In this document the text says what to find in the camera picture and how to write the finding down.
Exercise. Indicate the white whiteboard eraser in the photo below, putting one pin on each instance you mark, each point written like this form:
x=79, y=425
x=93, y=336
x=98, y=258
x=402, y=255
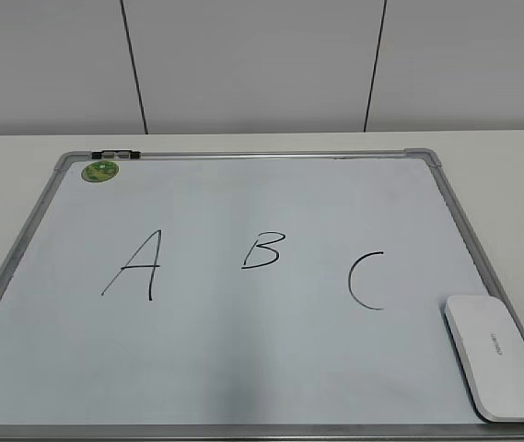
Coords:
x=491, y=352

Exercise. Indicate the white framed whiteboard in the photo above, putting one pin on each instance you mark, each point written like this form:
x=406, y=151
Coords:
x=242, y=296

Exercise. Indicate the green round magnet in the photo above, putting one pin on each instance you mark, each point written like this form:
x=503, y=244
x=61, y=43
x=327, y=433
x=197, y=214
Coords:
x=100, y=171

